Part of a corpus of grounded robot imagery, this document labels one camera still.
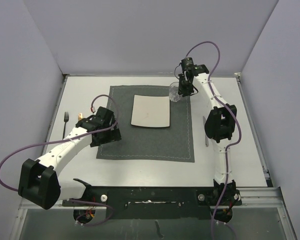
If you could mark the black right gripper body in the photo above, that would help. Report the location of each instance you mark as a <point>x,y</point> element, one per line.
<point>185,87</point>

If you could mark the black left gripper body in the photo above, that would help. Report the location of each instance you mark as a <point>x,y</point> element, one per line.
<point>108,136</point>

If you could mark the clear plastic cup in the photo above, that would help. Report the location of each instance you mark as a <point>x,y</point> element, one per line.
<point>174,92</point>

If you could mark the white rectangular plate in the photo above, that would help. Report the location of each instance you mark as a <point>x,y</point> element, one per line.
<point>151,111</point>

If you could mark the grey cloth placemat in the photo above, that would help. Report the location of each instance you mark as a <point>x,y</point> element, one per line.
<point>174,143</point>

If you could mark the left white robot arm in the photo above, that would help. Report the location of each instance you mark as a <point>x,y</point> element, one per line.
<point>39,181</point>

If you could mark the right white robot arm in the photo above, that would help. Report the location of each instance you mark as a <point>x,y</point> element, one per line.
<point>219,126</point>

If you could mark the gold metal fork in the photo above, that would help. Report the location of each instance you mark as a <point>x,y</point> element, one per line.
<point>80,116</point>

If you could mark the black plastic fork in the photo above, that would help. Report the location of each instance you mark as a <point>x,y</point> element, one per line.
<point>65,121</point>

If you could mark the silver table knife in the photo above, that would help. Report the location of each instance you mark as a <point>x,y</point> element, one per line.
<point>205,134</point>

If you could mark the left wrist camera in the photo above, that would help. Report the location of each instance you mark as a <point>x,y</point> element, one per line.
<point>102,119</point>

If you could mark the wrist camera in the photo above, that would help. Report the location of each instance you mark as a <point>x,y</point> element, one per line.
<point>188,63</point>
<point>102,119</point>

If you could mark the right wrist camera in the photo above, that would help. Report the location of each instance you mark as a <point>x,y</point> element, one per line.
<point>188,63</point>

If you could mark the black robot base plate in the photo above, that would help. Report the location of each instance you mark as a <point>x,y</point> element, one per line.
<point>169,211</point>

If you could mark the aluminium frame rail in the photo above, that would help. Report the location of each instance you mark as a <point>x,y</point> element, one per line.
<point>123,196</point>

